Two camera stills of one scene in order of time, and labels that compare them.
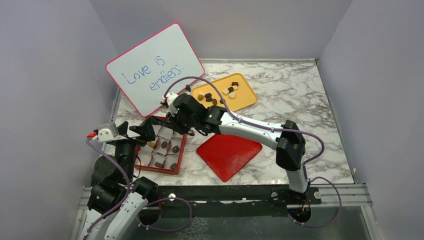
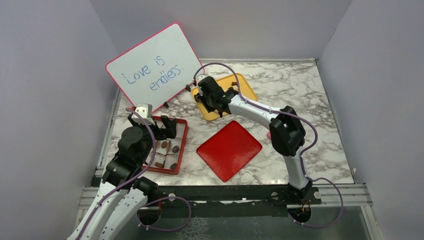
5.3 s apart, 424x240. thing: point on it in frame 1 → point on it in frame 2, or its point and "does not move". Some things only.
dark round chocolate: (175, 149) does not move
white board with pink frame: (163, 64) does not move
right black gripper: (173, 119) → (201, 98)
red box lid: (227, 154) does not move
